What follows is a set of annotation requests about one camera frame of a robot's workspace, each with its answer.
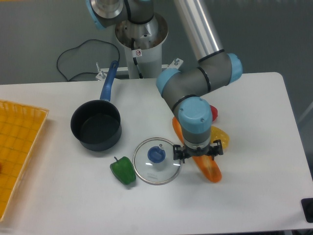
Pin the dark saucepan blue handle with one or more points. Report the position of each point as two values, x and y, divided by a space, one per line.
96 124

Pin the long orange baguette bread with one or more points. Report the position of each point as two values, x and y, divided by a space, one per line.
205 164

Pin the black object at table corner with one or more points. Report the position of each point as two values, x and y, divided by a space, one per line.
307 206

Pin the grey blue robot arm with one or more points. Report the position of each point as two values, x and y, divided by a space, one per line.
182 91

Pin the glass pot lid blue knob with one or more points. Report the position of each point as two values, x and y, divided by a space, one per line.
154 163

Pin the green bell pepper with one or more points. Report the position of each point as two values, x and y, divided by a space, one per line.
123 170

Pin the yellow plastic basket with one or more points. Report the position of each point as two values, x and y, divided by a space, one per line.
20 126

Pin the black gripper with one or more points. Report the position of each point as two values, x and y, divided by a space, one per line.
180 152

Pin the red bell pepper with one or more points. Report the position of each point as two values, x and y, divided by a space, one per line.
214 112

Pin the yellow bell pepper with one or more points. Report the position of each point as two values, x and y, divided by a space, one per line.
219 134

